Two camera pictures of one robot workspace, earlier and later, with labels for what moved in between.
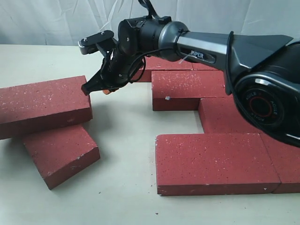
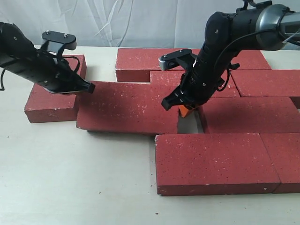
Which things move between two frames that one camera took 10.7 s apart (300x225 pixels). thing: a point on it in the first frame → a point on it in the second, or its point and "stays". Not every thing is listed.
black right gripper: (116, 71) → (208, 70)
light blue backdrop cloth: (65, 22) stays
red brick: (37, 106) → (127, 107)
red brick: (286, 159) stays
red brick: (62, 154) → (42, 106)
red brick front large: (214, 163) stays
